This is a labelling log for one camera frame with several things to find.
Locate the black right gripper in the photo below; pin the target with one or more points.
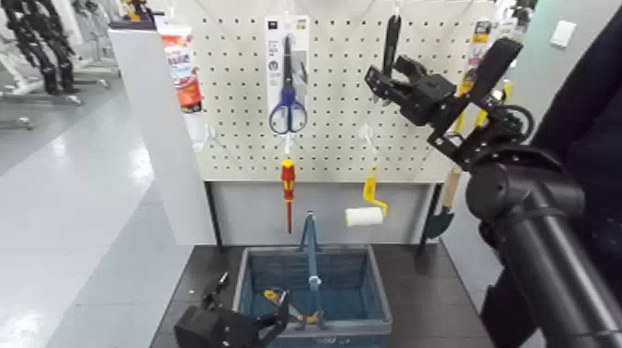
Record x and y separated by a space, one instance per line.
427 99

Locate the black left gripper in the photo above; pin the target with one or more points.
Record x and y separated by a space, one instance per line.
214 330

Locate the black adjustable wrench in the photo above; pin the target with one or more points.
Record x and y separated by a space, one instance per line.
391 39

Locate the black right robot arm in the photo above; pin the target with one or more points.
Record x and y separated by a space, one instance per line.
534 233

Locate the blue plastic basket crate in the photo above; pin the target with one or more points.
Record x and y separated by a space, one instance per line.
340 296

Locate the yellow pliers in packaging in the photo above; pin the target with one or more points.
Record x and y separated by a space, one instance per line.
467 85

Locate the white pegboard panel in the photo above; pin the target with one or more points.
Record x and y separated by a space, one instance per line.
340 146

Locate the black stand leg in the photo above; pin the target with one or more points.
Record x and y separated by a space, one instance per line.
429 214
214 214

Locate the blue scissors in packaging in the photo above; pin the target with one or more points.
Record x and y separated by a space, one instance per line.
287 73

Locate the yellow black striped bar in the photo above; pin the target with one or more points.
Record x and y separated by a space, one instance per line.
508 90

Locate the white hanging package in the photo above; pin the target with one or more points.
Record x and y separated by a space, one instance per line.
506 26

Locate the grey stand back panel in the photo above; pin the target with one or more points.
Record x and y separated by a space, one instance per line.
320 204

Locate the red yellow screwdriver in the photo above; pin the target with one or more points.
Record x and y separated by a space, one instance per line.
288 182

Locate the white partition panel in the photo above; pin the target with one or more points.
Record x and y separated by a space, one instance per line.
160 146

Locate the person in dark clothing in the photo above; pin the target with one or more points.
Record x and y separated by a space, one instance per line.
597 97

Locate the red white sealant tube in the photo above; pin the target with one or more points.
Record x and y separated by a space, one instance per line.
184 73

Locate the black yellow background machine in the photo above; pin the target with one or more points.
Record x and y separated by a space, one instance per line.
136 9

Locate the black background robot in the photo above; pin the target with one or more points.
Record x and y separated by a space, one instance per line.
43 43

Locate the white wall switch plate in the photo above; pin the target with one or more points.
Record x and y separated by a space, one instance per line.
562 33

